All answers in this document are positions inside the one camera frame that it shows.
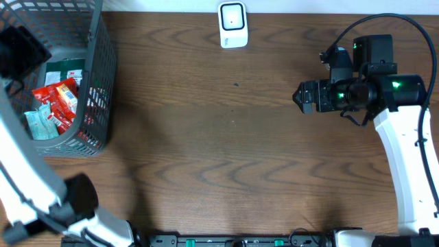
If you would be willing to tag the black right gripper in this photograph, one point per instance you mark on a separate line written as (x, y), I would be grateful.
(325, 87)

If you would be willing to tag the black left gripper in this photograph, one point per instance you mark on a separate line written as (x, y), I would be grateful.
(25, 58)

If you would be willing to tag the green 3M cloth package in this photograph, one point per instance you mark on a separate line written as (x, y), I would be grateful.
(62, 70)

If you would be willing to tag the orange red snack bag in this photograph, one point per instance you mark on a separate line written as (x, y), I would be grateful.
(62, 98)

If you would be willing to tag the light teal wipes packet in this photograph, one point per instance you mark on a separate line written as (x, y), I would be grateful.
(41, 128)

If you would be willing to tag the red stick packet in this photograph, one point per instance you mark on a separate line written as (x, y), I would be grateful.
(61, 122)

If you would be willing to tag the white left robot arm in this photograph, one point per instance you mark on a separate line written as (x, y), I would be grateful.
(33, 195)

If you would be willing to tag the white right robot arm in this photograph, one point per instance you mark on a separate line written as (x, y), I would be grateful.
(394, 104)

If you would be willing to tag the white barcode scanner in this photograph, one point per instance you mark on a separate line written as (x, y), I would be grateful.
(233, 24)

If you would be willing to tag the grey plastic mesh basket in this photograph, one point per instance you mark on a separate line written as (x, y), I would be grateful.
(73, 30)

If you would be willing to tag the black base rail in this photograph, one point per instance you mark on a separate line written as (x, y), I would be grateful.
(299, 237)

